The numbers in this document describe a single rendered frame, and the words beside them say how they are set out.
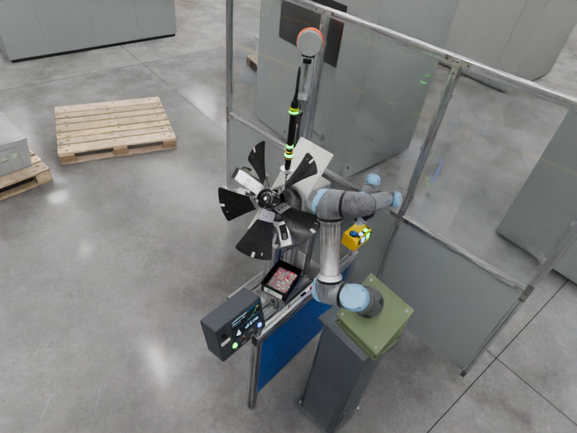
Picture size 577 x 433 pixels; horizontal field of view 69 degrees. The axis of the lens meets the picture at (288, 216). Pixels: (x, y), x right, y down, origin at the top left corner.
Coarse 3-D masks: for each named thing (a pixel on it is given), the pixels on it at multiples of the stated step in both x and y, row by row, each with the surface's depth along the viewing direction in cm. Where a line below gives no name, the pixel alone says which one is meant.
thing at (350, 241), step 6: (354, 228) 251; (360, 228) 252; (348, 234) 247; (366, 234) 249; (342, 240) 252; (348, 240) 248; (354, 240) 244; (360, 240) 246; (366, 240) 255; (348, 246) 250; (354, 246) 247; (360, 246) 252
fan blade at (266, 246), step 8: (256, 224) 244; (264, 224) 245; (272, 224) 247; (248, 232) 244; (256, 232) 245; (264, 232) 246; (272, 232) 248; (240, 240) 246; (248, 240) 245; (256, 240) 245; (264, 240) 247; (240, 248) 246; (248, 248) 246; (256, 248) 246; (264, 248) 247; (256, 256) 247; (264, 256) 247
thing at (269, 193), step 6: (258, 192) 242; (264, 192) 241; (270, 192) 239; (276, 192) 244; (282, 192) 249; (258, 198) 242; (270, 198) 239; (276, 198) 240; (282, 198) 247; (258, 204) 241; (264, 204) 240; (270, 204) 238; (276, 204) 242; (270, 210) 250
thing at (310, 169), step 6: (306, 156) 243; (312, 156) 237; (306, 162) 238; (312, 162) 234; (300, 168) 240; (306, 168) 234; (312, 168) 231; (294, 174) 241; (300, 174) 235; (306, 174) 231; (312, 174) 229; (288, 180) 241; (294, 180) 236; (300, 180) 232; (288, 186) 236
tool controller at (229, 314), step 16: (224, 304) 183; (240, 304) 182; (256, 304) 185; (208, 320) 176; (224, 320) 175; (240, 320) 180; (256, 320) 188; (208, 336) 178; (224, 336) 173; (240, 336) 184; (224, 352) 179
